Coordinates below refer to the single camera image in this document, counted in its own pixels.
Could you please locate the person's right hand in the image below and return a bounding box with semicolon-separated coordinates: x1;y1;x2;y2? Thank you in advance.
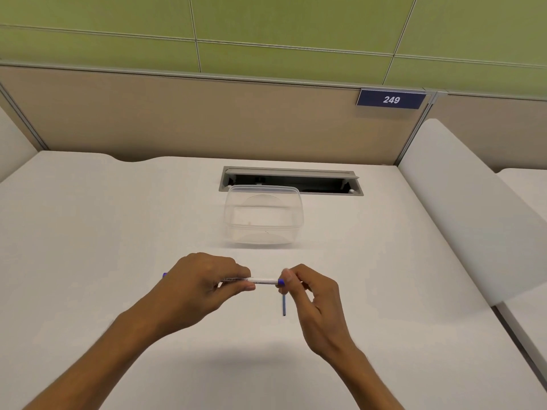
278;264;360;364

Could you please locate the grey desk cable hatch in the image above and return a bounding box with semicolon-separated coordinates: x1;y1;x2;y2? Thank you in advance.
218;166;365;196

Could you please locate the beige partition panel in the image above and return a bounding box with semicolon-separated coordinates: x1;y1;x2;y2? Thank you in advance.
0;60;547;172

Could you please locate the clear plastic container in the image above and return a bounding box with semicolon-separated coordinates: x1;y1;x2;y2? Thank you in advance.
224;185;304;246

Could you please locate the person's left forearm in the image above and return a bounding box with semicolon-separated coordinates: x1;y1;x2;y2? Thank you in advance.
22;290;180;410

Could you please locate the large white desk divider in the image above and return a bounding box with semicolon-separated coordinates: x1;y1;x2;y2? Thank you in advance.
397;118;547;308

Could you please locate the white pen with blue cap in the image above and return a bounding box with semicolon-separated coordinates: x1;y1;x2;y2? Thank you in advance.
162;272;286;291

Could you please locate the person's right forearm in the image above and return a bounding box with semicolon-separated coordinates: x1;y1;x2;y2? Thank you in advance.
328;343;406;410

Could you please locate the person's left hand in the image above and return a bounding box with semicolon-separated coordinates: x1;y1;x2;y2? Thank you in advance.
156;252;256;336

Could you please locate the small white desk divider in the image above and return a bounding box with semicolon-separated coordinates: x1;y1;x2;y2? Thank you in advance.
0;106;39;183

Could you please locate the blue number sign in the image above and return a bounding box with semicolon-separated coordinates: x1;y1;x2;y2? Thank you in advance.
356;88;428;110

